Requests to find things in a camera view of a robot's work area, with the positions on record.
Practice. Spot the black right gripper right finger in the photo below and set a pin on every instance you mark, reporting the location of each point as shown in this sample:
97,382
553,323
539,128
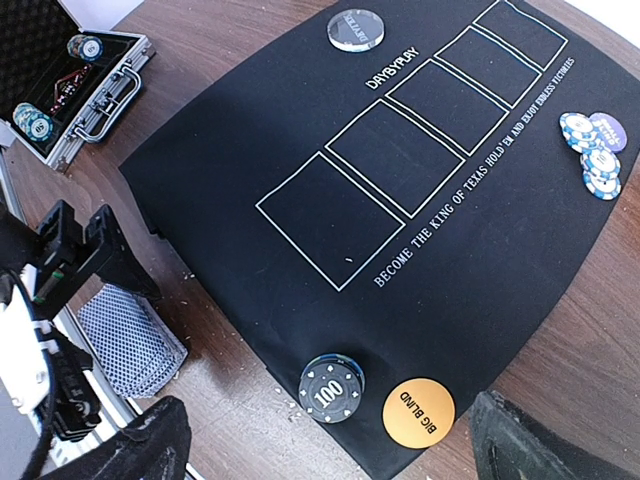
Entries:
510,444

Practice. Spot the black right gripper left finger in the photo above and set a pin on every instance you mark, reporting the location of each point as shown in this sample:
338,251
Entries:
155,445

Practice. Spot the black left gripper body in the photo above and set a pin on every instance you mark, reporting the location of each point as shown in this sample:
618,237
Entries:
71,254

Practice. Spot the orange big blind button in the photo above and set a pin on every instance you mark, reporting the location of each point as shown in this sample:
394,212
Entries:
418,413

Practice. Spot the grey playing card deck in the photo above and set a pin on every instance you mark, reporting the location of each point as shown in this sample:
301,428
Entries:
138,353

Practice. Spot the dark green chip stack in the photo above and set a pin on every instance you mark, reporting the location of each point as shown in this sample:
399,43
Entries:
331,387

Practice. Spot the white poker chip stack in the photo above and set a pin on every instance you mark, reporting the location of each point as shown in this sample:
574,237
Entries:
601,166

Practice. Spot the blue small blind button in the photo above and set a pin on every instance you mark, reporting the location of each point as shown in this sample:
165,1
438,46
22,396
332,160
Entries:
610,130

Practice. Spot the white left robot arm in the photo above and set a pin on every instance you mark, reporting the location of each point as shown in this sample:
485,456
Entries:
39,364

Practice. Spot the chip stack in case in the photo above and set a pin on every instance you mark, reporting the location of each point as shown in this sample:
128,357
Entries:
35,124
88,48

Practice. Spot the aluminium poker chip case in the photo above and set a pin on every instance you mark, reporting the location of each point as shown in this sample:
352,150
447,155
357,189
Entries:
83,99

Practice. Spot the upper chip stack in case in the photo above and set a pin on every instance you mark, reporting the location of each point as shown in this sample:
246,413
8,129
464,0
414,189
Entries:
88,48

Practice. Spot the black poker mat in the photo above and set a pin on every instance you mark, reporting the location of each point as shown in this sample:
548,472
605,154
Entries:
414,207

